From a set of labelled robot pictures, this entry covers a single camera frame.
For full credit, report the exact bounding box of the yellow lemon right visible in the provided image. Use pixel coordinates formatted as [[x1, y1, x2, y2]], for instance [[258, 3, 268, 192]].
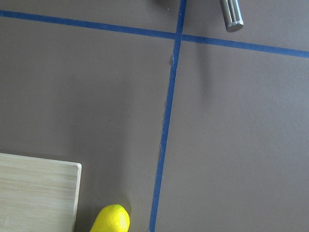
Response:
[[90, 204, 130, 232]]

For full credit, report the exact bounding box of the metal scoop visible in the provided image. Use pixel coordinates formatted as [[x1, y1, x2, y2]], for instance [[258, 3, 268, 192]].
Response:
[[220, 0, 244, 32]]

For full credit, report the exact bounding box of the wooden cutting board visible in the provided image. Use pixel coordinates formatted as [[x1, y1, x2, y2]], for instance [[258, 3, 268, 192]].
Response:
[[0, 153, 82, 232]]

